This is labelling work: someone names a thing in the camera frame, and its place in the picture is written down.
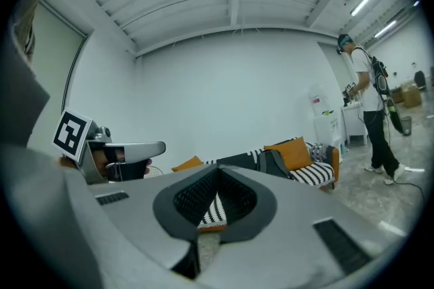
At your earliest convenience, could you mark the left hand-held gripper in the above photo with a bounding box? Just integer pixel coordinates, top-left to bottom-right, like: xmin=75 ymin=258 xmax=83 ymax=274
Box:
xmin=51 ymin=108 xmax=167 ymax=185

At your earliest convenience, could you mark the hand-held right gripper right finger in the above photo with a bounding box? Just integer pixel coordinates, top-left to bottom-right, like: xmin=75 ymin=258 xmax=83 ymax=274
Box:
xmin=199 ymin=164 xmax=407 ymax=289

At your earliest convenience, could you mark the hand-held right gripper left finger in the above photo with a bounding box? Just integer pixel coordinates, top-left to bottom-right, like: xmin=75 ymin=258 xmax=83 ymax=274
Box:
xmin=66 ymin=163 xmax=223 ymax=289

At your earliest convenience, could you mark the orange sofa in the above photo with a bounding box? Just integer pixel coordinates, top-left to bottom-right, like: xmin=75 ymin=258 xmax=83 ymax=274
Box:
xmin=171 ymin=137 xmax=340 ymax=233

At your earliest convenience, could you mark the person's left hand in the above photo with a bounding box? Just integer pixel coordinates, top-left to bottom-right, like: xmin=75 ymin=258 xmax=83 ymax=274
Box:
xmin=91 ymin=149 xmax=117 ymax=177

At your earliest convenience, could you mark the orange cushion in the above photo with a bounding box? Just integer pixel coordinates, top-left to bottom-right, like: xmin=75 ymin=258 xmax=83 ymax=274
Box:
xmin=171 ymin=155 xmax=204 ymax=173
xmin=263 ymin=136 xmax=315 ymax=172

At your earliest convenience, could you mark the grey patterned cushion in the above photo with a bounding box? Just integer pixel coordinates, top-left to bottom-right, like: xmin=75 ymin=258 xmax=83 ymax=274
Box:
xmin=307 ymin=142 xmax=329 ymax=165

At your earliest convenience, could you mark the white door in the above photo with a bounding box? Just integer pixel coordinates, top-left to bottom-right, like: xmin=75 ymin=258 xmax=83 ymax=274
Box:
xmin=30 ymin=0 xmax=94 ymax=132

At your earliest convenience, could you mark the white low cupboard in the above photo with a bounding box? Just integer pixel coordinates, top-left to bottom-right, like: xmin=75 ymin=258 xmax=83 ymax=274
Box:
xmin=313 ymin=111 xmax=343 ymax=149

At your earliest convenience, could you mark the person's grey printed t-shirt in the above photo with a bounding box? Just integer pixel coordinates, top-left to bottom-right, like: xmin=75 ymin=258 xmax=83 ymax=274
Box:
xmin=6 ymin=0 xmax=52 ymax=149

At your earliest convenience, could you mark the white cabinet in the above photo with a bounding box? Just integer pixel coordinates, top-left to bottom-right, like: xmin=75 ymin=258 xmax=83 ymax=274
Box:
xmin=340 ymin=100 xmax=370 ymax=146

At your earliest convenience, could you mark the black chair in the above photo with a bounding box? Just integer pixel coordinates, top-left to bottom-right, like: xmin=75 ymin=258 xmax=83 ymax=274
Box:
xmin=414 ymin=70 xmax=427 ymax=92

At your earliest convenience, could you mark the round wire side table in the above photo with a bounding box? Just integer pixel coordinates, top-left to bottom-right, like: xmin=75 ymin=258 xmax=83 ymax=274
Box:
xmin=145 ymin=165 xmax=165 ymax=178

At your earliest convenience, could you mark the black floor cable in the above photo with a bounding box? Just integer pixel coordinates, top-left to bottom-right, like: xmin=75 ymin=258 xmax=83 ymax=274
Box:
xmin=393 ymin=178 xmax=427 ymax=200

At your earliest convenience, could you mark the white wall paper red label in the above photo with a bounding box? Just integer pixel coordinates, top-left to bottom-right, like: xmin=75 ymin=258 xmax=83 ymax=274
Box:
xmin=308 ymin=83 xmax=328 ymax=117

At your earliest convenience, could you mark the black wire bin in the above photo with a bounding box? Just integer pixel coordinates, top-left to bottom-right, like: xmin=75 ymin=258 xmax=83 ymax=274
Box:
xmin=399 ymin=115 xmax=413 ymax=136

